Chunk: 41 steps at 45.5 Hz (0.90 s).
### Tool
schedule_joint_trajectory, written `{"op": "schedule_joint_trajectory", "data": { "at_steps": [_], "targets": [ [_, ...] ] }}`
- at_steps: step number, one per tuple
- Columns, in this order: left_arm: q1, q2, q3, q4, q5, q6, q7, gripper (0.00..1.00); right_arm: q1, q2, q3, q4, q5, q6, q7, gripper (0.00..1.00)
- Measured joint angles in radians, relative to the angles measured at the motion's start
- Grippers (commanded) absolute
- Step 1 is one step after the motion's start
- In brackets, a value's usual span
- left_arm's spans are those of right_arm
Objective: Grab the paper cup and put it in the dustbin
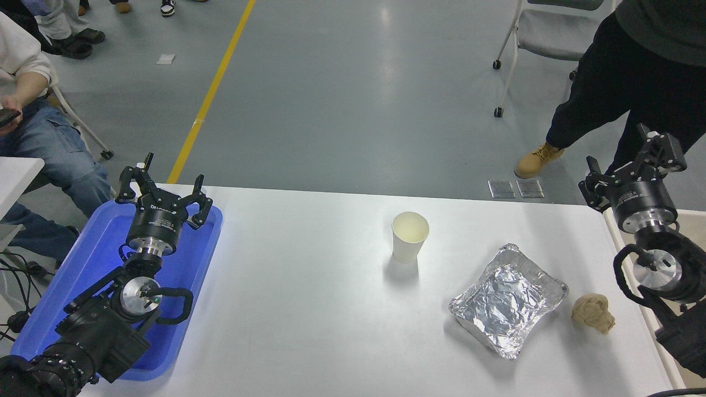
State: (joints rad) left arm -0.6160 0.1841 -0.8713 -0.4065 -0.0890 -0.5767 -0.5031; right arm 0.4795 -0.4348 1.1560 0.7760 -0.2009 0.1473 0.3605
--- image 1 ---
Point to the white-legged chair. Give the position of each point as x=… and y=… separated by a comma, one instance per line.
x=83, y=129

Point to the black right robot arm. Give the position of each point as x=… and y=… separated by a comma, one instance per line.
x=678, y=259

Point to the person's hand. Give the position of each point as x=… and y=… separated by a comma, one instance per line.
x=8, y=102

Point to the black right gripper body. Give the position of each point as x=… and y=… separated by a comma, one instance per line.
x=642, y=201

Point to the black phone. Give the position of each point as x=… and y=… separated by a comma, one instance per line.
x=8, y=117

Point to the white paper cup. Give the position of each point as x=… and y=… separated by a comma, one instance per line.
x=407, y=248

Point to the large pale bin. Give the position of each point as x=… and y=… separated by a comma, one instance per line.
x=615, y=231

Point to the small white table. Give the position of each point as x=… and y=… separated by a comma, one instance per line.
x=16, y=176

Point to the metal floor plate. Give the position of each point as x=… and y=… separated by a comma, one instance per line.
x=501, y=189
x=530, y=188

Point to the white paper scrap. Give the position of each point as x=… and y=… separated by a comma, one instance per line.
x=165, y=59

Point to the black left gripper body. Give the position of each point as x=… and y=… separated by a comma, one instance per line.
x=157, y=223

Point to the silver foil tray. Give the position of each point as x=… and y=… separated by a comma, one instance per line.
x=504, y=300

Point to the grey wheeled chair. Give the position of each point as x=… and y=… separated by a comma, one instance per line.
x=551, y=33

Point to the black power plug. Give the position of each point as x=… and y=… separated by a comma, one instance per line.
x=17, y=321

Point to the crumpled tan paper ball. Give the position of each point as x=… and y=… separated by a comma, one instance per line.
x=593, y=314

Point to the blue plastic tray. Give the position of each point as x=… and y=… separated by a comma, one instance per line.
x=94, y=259

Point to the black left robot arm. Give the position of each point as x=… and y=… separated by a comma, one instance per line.
x=99, y=331

